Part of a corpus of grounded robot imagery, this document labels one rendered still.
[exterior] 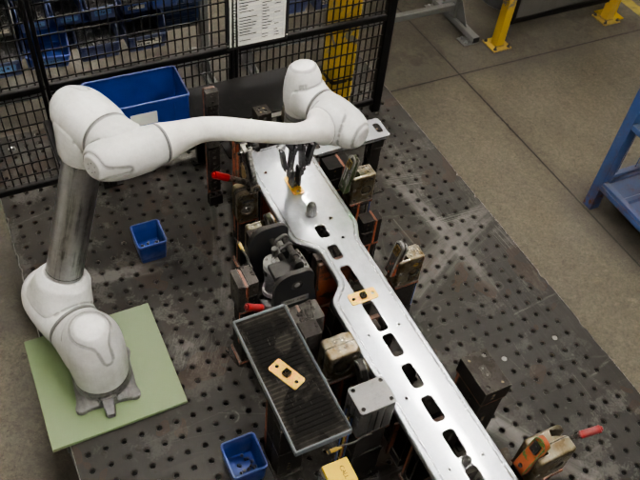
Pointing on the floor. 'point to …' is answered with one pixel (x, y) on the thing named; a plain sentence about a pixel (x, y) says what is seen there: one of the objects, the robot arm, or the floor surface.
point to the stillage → (626, 194)
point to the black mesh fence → (181, 61)
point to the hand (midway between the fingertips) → (294, 175)
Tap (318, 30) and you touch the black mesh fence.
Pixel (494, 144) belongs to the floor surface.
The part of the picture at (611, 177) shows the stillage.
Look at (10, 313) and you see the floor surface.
